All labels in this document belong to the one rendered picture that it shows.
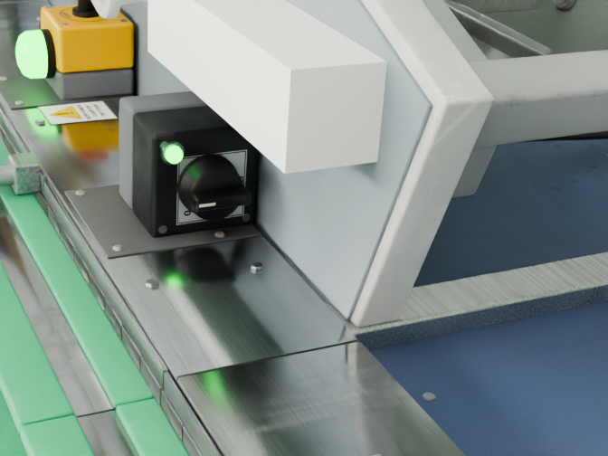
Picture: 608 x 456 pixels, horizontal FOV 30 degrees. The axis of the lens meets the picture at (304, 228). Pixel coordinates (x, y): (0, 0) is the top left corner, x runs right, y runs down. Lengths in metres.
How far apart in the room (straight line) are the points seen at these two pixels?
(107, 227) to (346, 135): 0.24
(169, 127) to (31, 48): 0.29
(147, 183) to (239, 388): 0.20
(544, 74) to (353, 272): 0.17
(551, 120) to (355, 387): 0.21
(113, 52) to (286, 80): 0.45
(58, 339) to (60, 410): 0.08
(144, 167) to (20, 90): 0.31
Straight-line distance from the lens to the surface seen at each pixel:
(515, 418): 0.70
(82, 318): 0.75
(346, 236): 0.72
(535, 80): 0.72
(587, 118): 0.75
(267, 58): 0.65
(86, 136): 0.99
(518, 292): 0.80
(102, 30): 1.05
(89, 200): 0.87
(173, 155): 0.78
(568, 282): 0.82
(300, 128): 0.63
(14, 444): 0.77
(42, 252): 0.83
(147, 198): 0.81
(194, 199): 0.77
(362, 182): 0.69
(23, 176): 0.92
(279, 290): 0.75
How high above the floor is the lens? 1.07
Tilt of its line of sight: 25 degrees down
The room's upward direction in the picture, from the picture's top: 99 degrees counter-clockwise
